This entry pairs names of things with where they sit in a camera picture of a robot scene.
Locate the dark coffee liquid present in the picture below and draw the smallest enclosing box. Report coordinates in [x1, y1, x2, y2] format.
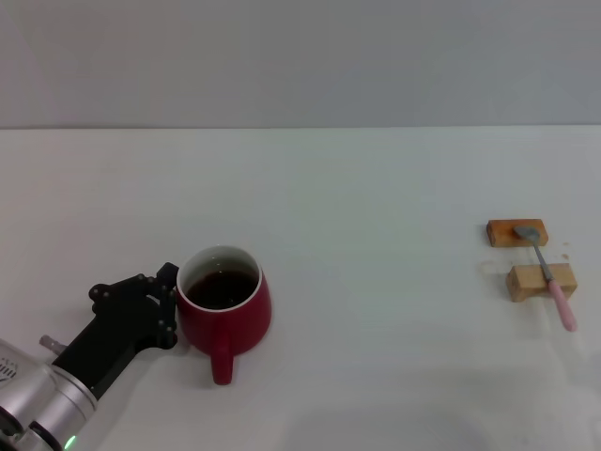
[181, 270, 260, 311]

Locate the red ceramic cup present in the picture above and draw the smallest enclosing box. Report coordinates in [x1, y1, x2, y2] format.
[174, 244, 272, 386]

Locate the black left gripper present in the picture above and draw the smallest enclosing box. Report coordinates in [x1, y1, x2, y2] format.
[51, 262, 180, 399]

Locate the light tan wooden block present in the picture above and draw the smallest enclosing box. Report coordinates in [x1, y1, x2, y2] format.
[505, 262, 578, 303]

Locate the orange-brown wooden block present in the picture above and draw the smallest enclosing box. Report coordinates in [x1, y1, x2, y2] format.
[485, 218, 549, 249]

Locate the pink handled metal spoon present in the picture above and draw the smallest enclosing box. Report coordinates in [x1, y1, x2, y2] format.
[512, 225, 578, 333]

